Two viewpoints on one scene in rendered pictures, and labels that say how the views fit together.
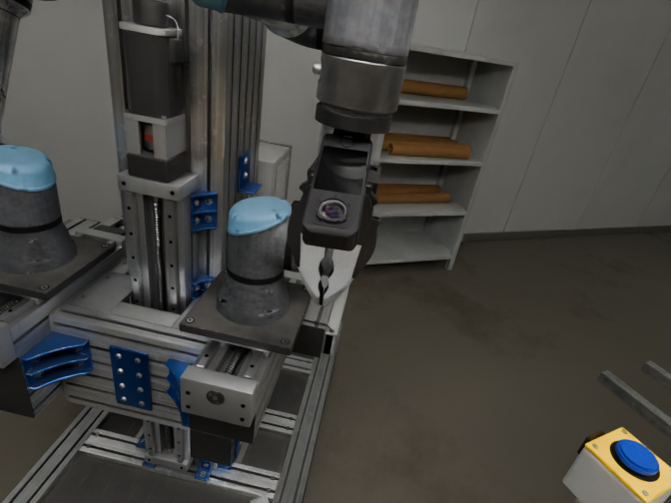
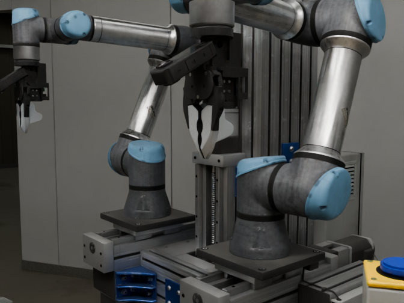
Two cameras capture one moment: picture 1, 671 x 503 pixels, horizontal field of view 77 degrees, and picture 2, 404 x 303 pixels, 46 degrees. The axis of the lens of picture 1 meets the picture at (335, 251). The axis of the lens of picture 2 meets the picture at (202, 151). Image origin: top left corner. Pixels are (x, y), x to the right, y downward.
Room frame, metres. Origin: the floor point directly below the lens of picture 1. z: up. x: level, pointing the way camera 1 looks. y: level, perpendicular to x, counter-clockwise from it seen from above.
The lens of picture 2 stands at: (-0.17, -0.56, 1.40)
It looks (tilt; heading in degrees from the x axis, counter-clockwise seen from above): 6 degrees down; 46
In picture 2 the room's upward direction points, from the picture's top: straight up
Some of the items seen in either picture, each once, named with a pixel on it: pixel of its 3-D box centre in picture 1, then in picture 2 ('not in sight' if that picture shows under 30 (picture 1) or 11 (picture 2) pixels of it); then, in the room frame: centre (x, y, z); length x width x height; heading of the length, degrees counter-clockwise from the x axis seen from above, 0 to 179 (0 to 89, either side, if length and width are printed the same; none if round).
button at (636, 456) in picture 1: (635, 458); (400, 270); (0.32, -0.36, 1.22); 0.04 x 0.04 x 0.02
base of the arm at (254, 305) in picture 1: (254, 283); (260, 229); (0.72, 0.15, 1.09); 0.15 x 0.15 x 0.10
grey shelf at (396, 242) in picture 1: (412, 167); not in sight; (2.99, -0.45, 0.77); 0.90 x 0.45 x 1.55; 116
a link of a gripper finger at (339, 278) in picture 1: (342, 264); (219, 131); (0.41, -0.01, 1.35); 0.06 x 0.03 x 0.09; 176
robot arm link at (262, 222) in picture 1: (262, 234); (263, 183); (0.72, 0.15, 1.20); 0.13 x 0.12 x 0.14; 93
